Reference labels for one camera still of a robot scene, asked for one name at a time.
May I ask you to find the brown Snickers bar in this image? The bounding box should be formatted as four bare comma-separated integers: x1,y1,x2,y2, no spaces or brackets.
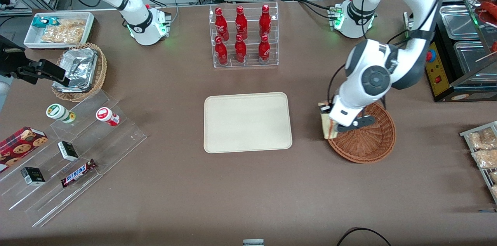
60,158,97,189

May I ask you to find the teal snack packet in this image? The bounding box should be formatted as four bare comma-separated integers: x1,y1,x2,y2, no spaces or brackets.
32,16,61,28

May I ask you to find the aluminium foil container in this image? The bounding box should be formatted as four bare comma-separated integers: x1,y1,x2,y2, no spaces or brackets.
54,47,98,93

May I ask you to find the red-lid white cup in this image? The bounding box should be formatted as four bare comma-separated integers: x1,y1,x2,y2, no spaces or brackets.
96,107,120,127

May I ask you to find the light tan wicker basket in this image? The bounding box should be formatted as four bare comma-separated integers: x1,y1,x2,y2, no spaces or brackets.
51,43,108,102

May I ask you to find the brown round wicker basket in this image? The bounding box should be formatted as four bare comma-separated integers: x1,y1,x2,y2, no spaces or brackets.
326,102,397,164

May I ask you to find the small black carton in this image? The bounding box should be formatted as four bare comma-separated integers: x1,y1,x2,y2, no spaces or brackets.
57,141,79,162
21,167,46,186

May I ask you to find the clear bag of crackers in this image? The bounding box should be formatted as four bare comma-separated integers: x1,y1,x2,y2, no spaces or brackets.
41,19,87,44

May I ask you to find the clear acrylic stepped stand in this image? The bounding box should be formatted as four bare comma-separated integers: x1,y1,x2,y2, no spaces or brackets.
0,90,148,228

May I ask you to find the black looped cable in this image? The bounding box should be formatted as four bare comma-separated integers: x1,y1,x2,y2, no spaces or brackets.
336,227,393,246

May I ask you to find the steel warmer pan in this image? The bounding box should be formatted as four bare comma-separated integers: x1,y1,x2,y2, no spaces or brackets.
440,5,484,41
454,40,497,83

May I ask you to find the cream rectangular plastic tray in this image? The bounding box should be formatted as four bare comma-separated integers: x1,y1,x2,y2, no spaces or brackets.
204,92,293,154

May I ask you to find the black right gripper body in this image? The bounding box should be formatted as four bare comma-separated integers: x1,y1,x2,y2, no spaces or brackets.
0,36,28,79

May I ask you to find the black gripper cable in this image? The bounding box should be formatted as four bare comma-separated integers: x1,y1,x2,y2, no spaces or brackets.
327,64,347,103

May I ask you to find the clear acrylic bottle rack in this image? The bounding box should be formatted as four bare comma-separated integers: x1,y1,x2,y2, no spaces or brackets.
209,2,279,69

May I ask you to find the triangle sandwich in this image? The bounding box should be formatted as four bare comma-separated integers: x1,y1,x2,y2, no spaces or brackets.
318,101,339,140

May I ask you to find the white rectangular snack bin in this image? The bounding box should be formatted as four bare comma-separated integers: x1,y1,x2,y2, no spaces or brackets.
23,12,96,50

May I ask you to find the grey metal snack tray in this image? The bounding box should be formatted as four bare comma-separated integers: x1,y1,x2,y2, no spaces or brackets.
460,121,497,204

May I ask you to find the black food warmer yellow panel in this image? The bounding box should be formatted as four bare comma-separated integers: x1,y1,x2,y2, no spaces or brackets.
425,0,497,103

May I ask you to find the green-lid white cup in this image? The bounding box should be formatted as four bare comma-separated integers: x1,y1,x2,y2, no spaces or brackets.
46,103,76,124

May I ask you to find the red plaid cookie box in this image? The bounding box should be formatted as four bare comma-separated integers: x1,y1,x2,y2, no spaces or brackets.
0,126,49,174

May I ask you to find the red cola bottle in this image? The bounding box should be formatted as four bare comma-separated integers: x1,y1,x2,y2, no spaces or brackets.
214,36,229,65
258,35,271,63
215,7,229,42
235,6,248,40
259,4,272,39
235,34,247,64

